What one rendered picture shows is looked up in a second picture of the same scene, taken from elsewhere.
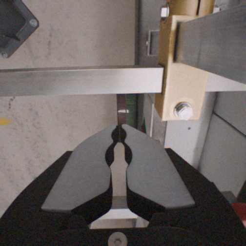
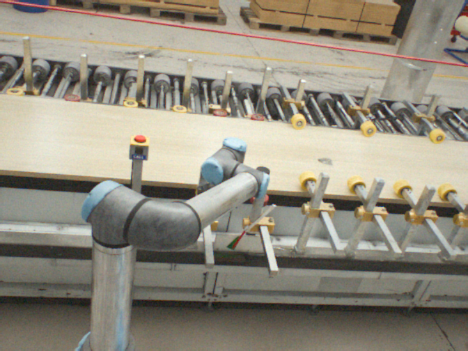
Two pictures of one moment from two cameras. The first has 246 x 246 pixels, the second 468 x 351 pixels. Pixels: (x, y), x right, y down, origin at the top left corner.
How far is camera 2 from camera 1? 1.82 m
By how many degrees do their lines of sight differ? 55
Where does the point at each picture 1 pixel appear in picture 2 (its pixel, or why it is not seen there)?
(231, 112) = (222, 220)
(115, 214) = (266, 236)
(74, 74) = (205, 239)
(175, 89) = not seen: hidden behind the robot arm
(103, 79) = (207, 234)
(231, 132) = (232, 216)
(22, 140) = not seen: outside the picture
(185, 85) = not seen: hidden behind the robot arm
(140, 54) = (196, 251)
